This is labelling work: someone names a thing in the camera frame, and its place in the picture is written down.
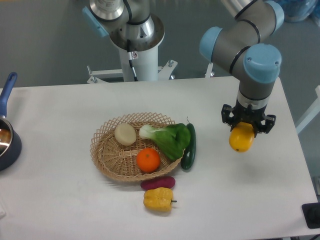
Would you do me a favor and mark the white frame leg right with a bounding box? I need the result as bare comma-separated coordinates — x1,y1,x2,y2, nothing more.
295,85,320,135

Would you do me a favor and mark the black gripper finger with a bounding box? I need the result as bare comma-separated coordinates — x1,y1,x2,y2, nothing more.
221,104,237,131
253,114,276,137

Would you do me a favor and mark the blue plastic bag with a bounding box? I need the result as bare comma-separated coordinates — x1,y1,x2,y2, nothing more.
275,0,320,23

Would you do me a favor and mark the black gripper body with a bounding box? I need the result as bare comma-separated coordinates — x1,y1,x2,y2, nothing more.
232,102,266,126

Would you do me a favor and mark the dark blue saucepan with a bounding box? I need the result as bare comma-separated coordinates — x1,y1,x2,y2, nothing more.
0,72,22,171

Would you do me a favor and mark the purple sweet potato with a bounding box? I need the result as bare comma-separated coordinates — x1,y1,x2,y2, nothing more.
140,176,176,191

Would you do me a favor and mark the orange fruit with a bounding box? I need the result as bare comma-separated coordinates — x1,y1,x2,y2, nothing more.
136,148,161,173

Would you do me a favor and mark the green bok choy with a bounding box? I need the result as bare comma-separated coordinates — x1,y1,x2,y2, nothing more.
139,123,191,162

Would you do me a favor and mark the yellow bell pepper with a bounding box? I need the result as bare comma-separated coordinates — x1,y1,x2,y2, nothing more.
143,187,177,212

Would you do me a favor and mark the beige round potato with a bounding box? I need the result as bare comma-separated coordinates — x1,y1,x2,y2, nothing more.
114,123,137,146

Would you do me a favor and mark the woven wicker basket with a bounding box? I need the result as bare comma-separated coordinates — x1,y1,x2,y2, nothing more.
90,112,181,182

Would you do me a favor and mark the dark green cucumber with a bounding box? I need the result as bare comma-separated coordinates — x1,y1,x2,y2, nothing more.
180,121,197,171

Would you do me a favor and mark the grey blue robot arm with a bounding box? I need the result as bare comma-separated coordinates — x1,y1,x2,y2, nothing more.
82,0,284,134

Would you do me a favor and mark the yellow mango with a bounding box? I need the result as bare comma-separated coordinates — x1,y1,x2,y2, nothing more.
229,122,255,153

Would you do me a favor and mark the black device at table edge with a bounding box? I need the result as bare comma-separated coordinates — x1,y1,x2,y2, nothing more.
301,202,320,229

